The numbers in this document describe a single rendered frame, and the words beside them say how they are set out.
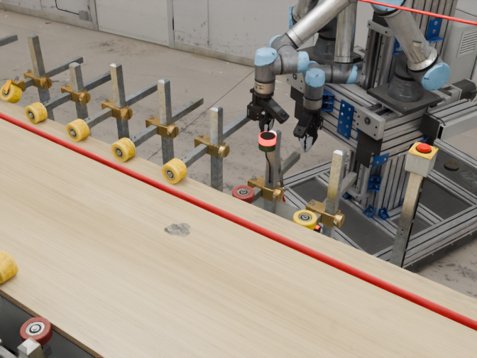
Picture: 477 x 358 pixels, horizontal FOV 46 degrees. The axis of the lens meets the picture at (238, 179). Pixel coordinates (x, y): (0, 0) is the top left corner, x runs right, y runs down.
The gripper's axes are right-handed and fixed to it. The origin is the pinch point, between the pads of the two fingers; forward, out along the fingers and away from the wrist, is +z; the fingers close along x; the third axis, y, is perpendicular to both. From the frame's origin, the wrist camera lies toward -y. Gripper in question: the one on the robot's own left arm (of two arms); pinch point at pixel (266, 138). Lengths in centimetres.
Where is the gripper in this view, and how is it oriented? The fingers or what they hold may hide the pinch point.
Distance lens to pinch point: 217.1
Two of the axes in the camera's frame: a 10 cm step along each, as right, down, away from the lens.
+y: -8.2, -3.4, 4.5
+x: -5.7, 4.7, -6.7
